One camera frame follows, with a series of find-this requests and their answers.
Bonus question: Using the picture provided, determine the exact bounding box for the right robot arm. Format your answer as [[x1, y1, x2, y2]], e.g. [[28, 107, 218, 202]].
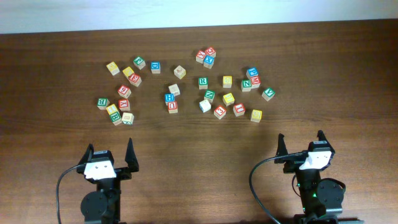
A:
[[276, 130, 346, 223]]

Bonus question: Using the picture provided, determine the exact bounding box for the blue H block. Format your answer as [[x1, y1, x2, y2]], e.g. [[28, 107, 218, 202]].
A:
[[164, 93, 175, 105]]

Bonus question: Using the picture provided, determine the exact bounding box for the green n block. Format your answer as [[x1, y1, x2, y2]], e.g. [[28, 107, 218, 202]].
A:
[[204, 90, 215, 103], [241, 80, 252, 92]]

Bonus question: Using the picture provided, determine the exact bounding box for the green B block left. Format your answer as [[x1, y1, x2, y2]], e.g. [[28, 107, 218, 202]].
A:
[[96, 98, 110, 110]]

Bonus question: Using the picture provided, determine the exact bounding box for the yellow side plain block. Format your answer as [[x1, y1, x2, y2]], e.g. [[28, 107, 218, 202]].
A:
[[174, 65, 187, 79]]

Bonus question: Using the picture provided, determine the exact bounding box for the red I block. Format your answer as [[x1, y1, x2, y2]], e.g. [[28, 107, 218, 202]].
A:
[[233, 103, 246, 117]]

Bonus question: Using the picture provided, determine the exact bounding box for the green V block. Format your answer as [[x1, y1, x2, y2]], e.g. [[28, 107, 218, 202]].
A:
[[262, 88, 275, 101]]

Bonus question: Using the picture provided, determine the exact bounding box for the green P block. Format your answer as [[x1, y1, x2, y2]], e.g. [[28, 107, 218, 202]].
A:
[[133, 56, 146, 70]]

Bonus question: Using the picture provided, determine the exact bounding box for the yellow block centre right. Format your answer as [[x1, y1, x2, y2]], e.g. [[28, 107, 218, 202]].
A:
[[223, 93, 235, 106]]

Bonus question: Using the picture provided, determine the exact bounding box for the green N block centre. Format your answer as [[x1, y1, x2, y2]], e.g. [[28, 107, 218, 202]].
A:
[[204, 90, 215, 103]]

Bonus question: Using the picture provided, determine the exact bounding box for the red M block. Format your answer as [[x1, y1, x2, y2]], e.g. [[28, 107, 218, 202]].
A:
[[250, 76, 261, 89]]

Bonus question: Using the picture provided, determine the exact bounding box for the plain 8 block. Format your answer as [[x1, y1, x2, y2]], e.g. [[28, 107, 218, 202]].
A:
[[121, 112, 134, 125]]

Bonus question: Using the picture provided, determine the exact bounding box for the red K block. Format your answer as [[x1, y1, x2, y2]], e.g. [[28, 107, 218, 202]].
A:
[[195, 50, 206, 63]]

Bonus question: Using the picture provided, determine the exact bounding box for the blue P block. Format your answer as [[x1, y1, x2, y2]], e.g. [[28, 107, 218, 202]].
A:
[[246, 67, 259, 79]]

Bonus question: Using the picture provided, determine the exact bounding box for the red E block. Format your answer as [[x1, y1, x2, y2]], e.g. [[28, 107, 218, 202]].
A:
[[128, 73, 142, 87]]

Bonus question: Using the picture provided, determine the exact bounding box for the red 6 block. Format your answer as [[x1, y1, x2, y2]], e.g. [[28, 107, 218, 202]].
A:
[[118, 85, 131, 99]]

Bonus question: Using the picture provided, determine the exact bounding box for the green b block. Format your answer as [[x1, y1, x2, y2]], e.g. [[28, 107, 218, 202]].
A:
[[96, 98, 110, 110], [109, 112, 122, 126]]

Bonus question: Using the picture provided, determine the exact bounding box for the blue D block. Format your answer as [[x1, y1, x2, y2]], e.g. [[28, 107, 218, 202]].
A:
[[150, 61, 161, 74]]

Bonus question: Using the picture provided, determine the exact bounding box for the red Q block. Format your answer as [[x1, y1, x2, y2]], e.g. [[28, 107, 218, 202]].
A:
[[205, 47, 216, 58]]

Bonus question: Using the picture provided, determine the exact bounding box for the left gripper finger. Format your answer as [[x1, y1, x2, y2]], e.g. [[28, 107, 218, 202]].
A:
[[78, 144, 94, 165], [125, 138, 139, 172]]

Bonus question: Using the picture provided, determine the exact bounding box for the yellow block by E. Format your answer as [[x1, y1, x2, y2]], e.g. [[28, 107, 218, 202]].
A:
[[123, 67, 134, 78]]

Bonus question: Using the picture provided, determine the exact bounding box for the red Y block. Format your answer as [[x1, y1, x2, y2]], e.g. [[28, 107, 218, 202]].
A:
[[118, 99, 131, 111]]

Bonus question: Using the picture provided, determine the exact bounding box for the yellow block far left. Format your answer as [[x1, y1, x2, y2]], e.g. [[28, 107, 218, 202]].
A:
[[106, 62, 120, 76]]

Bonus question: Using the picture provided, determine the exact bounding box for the red U block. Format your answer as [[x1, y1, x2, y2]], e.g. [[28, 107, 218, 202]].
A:
[[167, 101, 178, 114]]

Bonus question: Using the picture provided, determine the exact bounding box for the green B block lower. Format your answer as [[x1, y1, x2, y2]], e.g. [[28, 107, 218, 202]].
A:
[[109, 112, 122, 126]]

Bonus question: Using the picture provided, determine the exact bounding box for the plain wooden block centre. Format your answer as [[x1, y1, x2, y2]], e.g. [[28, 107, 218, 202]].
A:
[[169, 84, 180, 96]]

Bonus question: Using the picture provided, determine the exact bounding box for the plain block blue side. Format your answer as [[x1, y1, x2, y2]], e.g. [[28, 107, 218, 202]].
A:
[[199, 100, 211, 113]]

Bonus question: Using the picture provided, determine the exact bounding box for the yellow s block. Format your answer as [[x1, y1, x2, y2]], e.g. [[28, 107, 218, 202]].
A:
[[251, 110, 262, 123], [223, 76, 233, 88]]

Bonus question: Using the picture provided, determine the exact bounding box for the green R block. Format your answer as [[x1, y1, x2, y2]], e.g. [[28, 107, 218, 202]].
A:
[[198, 77, 208, 90]]

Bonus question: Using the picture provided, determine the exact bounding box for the blue X block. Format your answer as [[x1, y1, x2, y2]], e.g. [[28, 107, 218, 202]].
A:
[[203, 55, 215, 69]]

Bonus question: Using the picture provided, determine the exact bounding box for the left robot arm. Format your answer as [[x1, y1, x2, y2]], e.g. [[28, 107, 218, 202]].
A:
[[76, 139, 139, 224]]

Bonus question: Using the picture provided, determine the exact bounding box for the yellow 1 block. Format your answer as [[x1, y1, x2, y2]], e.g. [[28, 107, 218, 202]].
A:
[[106, 104, 119, 115]]

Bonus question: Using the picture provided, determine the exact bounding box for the green N block right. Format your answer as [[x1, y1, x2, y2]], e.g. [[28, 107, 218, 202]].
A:
[[241, 80, 252, 92]]

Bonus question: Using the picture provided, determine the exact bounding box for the red 3 block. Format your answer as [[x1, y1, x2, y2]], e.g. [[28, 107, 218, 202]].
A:
[[214, 105, 226, 119]]

